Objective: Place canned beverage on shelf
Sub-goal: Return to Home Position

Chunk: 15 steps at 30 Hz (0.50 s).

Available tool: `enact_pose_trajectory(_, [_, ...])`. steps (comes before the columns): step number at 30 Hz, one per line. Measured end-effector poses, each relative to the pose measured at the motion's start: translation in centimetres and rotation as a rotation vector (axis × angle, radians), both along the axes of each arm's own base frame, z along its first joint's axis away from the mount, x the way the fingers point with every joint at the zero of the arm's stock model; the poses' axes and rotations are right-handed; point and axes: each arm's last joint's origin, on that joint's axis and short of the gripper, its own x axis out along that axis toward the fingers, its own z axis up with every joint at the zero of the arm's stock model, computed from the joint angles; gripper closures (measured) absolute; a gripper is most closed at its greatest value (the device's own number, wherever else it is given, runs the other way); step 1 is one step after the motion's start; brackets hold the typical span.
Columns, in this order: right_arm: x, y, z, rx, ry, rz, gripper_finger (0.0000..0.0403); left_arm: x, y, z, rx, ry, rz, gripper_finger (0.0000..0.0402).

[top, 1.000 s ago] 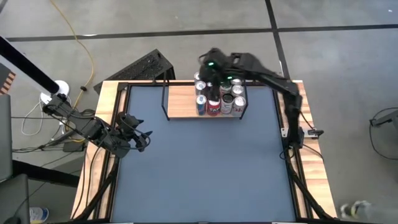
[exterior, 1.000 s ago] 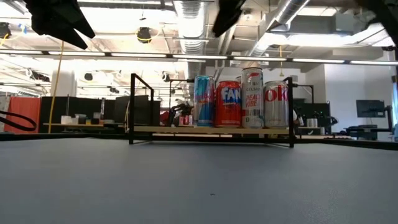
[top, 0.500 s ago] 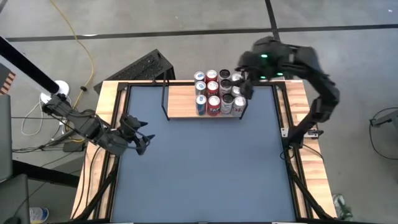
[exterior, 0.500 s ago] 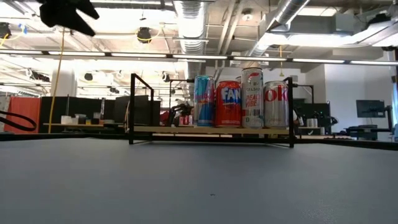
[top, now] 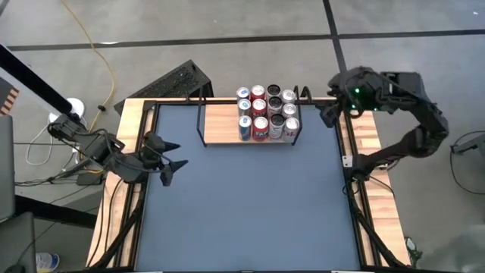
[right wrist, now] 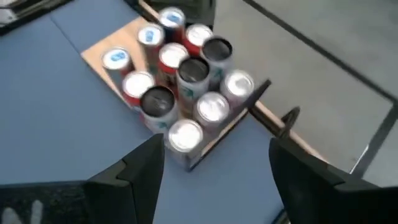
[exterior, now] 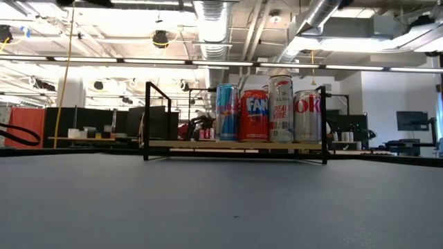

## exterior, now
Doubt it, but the blue silver Red Bull can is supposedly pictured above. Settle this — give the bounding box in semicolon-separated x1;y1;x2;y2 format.
215;83;241;142

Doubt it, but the red Fanta strawberry can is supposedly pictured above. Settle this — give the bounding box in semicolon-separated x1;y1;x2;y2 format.
238;89;271;142

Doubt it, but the silver Diet Coke can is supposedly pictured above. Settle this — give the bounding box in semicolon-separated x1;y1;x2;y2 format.
293;89;323;144

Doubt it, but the black thin-bar stand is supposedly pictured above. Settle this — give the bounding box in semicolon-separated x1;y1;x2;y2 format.
188;87;217;120

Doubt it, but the black equipment box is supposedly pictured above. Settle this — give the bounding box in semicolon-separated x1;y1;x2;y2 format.
126;105;179;140

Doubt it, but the black dome fixture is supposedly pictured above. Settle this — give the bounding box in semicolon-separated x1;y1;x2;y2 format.
152;30;170;48

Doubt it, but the black screen with green light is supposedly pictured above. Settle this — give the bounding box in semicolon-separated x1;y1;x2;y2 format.
327;113;369;141

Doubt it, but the wooden bench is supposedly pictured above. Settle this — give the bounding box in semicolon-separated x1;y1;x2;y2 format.
47;136;117;142

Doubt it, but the black desk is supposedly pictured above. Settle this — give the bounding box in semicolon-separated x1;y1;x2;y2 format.
383;138;437;157

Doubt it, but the black monitor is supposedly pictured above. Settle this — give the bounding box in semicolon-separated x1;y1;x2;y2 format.
396;110;430;132

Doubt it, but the red panel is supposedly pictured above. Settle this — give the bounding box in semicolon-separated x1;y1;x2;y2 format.
3;106;46;149

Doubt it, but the black desk stand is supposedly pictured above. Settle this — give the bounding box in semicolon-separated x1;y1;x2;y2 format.
427;116;437;146

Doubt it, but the black hanging lamp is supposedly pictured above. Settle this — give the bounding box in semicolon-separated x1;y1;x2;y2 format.
0;24;14;44

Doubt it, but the wooden shelf with black frame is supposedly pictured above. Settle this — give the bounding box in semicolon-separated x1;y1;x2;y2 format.
143;81;350;165

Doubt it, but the silver ventilation duct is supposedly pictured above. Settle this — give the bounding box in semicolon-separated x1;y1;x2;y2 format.
273;0;347;65
192;0;233;104

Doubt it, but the yellow cable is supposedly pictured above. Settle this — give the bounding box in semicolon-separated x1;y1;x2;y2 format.
53;0;77;149

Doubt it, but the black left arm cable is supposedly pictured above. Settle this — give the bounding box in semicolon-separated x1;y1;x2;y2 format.
0;122;42;147

